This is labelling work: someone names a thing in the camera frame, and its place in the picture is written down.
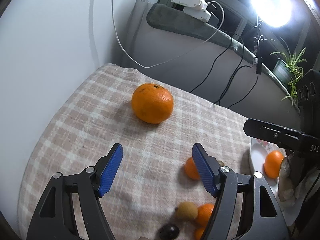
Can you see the small mandarin with stem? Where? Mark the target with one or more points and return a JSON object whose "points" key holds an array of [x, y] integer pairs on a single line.
{"points": [[190, 169]]}

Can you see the beige plaid cloth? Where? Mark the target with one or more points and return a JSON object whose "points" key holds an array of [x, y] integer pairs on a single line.
{"points": [[150, 182]]}

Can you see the white power adapter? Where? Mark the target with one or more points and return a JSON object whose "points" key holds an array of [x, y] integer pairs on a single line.
{"points": [[193, 4], [202, 15]]}

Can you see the potted spider plant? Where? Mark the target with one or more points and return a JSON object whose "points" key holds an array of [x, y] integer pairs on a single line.
{"points": [[288, 71]]}

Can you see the floral white plate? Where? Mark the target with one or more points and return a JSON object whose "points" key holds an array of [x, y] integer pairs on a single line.
{"points": [[258, 151]]}

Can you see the dark plum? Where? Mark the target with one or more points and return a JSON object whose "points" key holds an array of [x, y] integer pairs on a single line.
{"points": [[168, 232]]}

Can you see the small orange kumquat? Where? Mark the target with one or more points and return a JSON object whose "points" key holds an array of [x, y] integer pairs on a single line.
{"points": [[198, 232]]}

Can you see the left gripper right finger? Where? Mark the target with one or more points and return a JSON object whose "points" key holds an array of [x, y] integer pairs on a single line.
{"points": [[261, 216]]}

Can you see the brown longan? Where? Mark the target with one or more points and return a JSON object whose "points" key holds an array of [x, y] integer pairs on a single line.
{"points": [[186, 211]]}

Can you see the gloved right hand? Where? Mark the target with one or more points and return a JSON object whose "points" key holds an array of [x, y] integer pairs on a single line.
{"points": [[297, 177]]}

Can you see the grey green sill cover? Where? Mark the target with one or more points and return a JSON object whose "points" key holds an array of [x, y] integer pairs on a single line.
{"points": [[167, 19]]}

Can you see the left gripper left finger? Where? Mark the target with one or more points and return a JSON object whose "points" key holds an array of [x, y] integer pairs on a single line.
{"points": [[54, 216]]}

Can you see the bright lamp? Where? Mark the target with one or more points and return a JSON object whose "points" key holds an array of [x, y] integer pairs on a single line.
{"points": [[275, 13]]}

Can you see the large smooth orange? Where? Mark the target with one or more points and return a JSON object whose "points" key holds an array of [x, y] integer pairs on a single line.
{"points": [[272, 164]]}

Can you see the large spotted orange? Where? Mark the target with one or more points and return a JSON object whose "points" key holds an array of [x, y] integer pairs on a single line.
{"points": [[152, 103]]}

